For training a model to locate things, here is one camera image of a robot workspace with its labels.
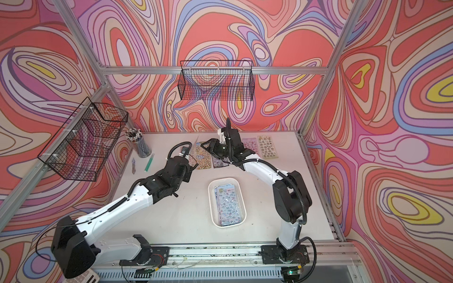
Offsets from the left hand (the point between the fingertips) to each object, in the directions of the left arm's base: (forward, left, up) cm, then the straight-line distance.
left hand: (187, 164), depth 81 cm
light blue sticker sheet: (-12, -18, -18) cm, 28 cm away
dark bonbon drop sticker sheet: (+15, -13, -19) cm, 27 cm away
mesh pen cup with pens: (+20, +32, -2) cm, 38 cm away
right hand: (+7, -7, +2) cm, 10 cm away
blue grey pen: (+10, +36, -19) cm, 42 cm away
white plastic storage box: (-9, -25, -16) cm, 31 cm away
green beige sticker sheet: (+26, -44, -18) cm, 55 cm away
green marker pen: (+15, +29, -19) cm, 38 cm away
